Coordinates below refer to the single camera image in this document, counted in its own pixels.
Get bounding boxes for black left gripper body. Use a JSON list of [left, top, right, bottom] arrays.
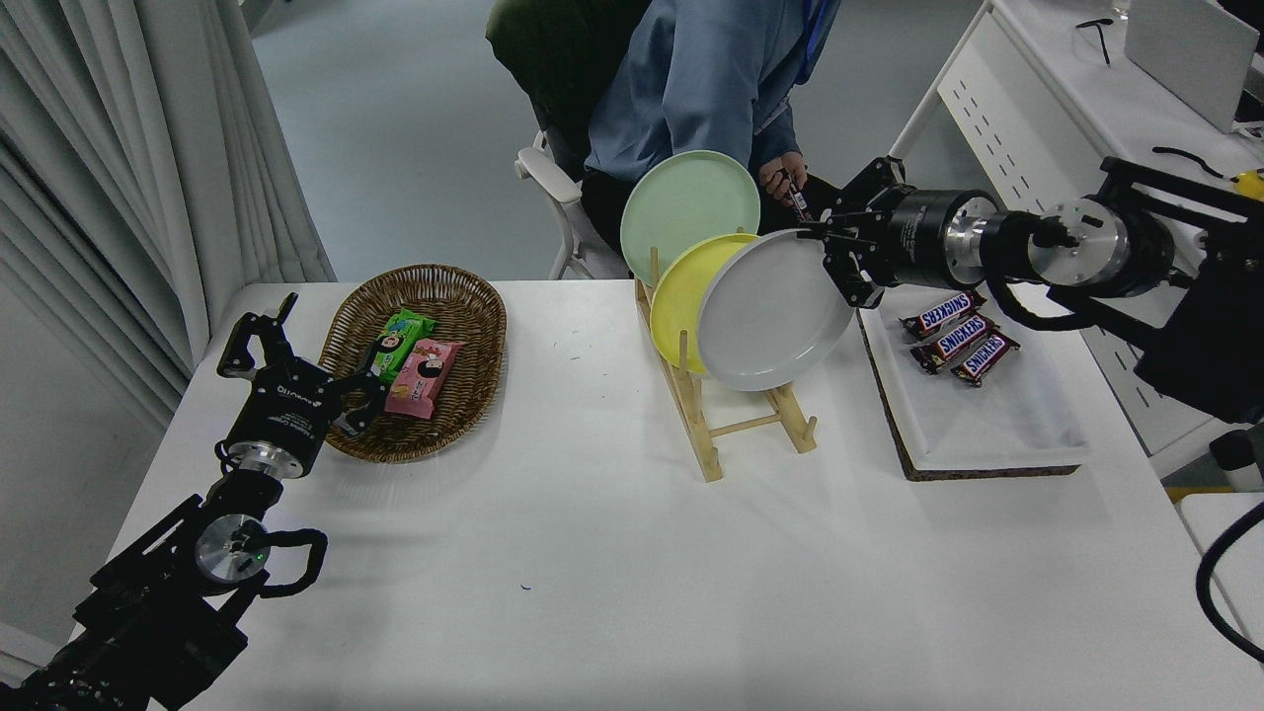
[[229, 360, 343, 466]]

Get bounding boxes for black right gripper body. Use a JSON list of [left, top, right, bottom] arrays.
[[882, 188, 957, 289]]

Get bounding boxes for grey round plate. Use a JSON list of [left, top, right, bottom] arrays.
[[697, 229, 856, 392]]

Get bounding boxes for yellow round plate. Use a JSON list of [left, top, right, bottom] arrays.
[[650, 233, 761, 375]]

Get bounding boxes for pale green round plate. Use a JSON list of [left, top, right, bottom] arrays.
[[620, 150, 761, 287]]

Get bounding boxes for wooden plate rack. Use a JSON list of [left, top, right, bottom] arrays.
[[635, 247, 819, 483]]

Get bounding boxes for person's hand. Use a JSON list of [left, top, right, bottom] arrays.
[[758, 153, 809, 203]]

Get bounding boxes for pink snack pack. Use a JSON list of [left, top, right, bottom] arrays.
[[384, 339, 467, 421]]

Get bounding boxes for green snack pack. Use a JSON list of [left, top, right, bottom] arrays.
[[367, 308, 436, 384]]

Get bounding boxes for Snickers bar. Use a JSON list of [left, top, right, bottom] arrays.
[[910, 314, 998, 374], [901, 289, 987, 342], [951, 333, 1020, 387]]

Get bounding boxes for brown wicker basket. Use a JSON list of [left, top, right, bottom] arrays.
[[318, 264, 508, 464]]

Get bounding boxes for white perforated desk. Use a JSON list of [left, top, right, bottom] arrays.
[[879, 0, 1264, 480]]

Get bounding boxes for white rectangular tray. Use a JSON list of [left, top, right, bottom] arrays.
[[854, 281, 1090, 471]]

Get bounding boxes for white curtain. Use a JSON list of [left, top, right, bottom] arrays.
[[0, 0, 337, 435]]

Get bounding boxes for person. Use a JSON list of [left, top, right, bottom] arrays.
[[583, 0, 883, 277]]

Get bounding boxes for black eyeglasses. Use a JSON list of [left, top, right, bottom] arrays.
[[1074, 18, 1115, 66]]

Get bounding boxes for white chair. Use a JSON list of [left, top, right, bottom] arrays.
[[513, 133, 633, 280]]

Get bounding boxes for white laptop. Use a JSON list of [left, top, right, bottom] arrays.
[[1124, 0, 1261, 134]]

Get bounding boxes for black cylinder object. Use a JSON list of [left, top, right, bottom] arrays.
[[1210, 427, 1264, 492]]

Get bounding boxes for white side table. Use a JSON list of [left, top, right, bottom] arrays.
[[1180, 491, 1264, 653]]

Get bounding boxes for black cable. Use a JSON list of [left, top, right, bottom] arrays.
[[1151, 146, 1240, 184]]

